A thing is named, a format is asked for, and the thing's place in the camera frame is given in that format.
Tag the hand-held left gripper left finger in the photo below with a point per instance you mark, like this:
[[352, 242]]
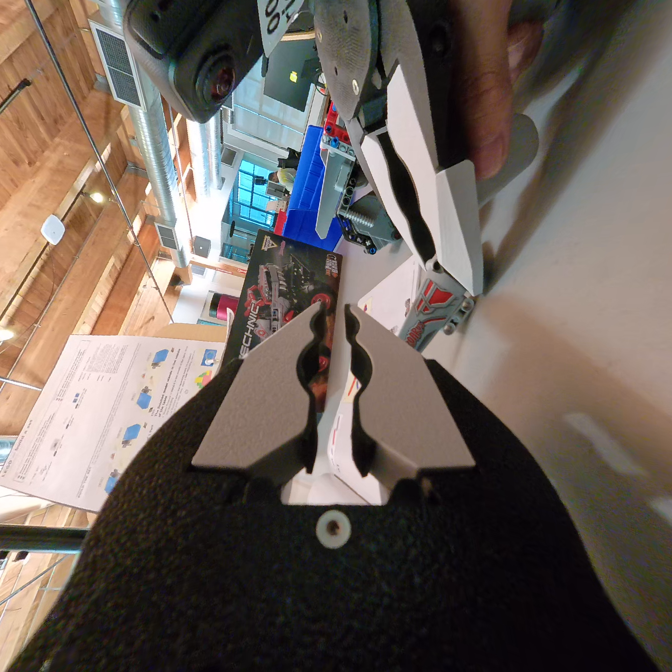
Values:
[[252, 414]]

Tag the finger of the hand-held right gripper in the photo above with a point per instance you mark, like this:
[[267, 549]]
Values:
[[456, 225], [375, 157]]

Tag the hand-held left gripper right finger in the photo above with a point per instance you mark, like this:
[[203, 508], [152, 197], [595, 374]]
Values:
[[414, 420]]

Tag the grey desk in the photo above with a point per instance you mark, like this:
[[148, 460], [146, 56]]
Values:
[[567, 336]]

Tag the person's right hand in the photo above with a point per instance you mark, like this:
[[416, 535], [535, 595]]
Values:
[[483, 105]]

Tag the dark computer monitor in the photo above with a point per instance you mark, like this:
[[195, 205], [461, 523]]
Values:
[[286, 84]]

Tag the blue plastic bin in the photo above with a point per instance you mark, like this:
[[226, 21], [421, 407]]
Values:
[[309, 173]]

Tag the building instruction booklet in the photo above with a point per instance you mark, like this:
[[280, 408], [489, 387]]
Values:
[[386, 299]]

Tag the brown cardboard board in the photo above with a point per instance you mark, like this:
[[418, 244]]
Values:
[[181, 330]]

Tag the maroon water bottle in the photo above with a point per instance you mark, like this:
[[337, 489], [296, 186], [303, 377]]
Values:
[[225, 307]]

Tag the black toy set box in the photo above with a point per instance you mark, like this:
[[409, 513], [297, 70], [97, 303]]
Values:
[[283, 283]]

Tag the white printed instruction sheet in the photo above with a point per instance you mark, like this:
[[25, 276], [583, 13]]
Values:
[[78, 409]]

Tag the black speaker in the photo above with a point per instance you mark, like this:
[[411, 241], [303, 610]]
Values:
[[201, 246]]

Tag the white ceiling vent panel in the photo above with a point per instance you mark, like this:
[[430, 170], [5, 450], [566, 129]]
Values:
[[118, 65]]

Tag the dark metal pole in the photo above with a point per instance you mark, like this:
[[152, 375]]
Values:
[[36, 538]]

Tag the silver air duct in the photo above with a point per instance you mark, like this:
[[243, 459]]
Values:
[[152, 147]]

